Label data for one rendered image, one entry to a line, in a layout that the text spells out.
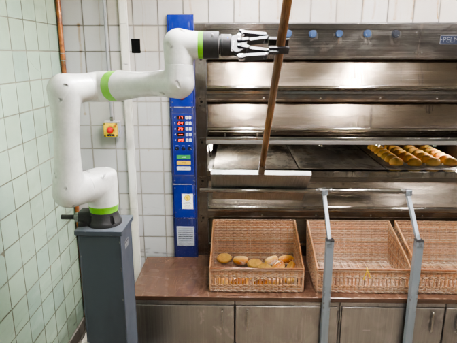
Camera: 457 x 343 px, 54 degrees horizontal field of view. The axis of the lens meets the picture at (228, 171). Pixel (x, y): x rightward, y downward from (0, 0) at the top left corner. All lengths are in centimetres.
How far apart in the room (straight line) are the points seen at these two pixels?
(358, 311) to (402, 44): 161
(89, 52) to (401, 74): 193
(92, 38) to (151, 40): 37
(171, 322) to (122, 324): 65
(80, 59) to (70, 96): 125
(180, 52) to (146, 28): 135
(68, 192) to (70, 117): 30
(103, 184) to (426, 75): 206
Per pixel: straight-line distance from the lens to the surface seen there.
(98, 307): 216
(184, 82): 156
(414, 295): 277
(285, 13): 149
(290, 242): 305
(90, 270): 208
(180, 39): 157
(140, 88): 168
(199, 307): 271
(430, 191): 325
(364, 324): 286
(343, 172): 302
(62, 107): 178
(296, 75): 287
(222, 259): 298
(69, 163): 183
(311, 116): 291
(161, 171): 298
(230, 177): 248
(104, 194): 196
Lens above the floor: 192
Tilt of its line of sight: 15 degrees down
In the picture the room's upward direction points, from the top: straight up
